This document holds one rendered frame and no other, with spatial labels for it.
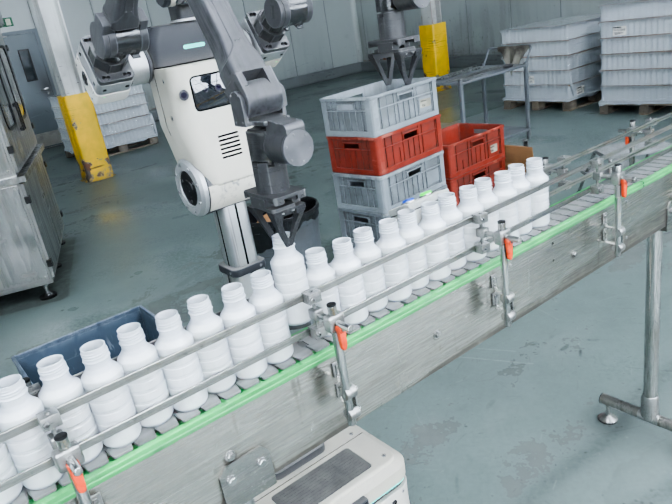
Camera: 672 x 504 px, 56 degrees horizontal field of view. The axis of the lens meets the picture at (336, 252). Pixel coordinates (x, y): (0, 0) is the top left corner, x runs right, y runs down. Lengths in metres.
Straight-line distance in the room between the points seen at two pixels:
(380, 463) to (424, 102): 2.36
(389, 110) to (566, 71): 4.84
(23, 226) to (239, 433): 3.71
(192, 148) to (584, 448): 1.69
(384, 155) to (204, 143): 2.05
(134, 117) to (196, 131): 9.06
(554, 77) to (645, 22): 1.28
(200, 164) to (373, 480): 1.06
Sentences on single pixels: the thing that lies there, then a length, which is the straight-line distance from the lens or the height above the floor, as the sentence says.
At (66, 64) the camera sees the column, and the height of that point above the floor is 1.46.
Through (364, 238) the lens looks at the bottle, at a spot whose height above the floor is 1.15.
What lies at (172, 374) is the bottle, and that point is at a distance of 1.04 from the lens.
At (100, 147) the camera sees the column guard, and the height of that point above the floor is 0.40.
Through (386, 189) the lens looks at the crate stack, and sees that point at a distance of 3.58.
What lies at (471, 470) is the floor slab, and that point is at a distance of 2.38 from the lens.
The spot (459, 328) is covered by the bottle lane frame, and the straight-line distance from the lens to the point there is 1.39.
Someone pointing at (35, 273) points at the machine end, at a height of 0.22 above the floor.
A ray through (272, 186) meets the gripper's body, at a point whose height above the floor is 1.31.
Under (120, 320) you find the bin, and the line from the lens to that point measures 1.66.
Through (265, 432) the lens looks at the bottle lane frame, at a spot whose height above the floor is 0.91.
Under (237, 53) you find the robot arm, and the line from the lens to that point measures 1.04.
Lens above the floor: 1.56
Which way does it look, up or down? 21 degrees down
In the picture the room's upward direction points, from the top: 9 degrees counter-clockwise
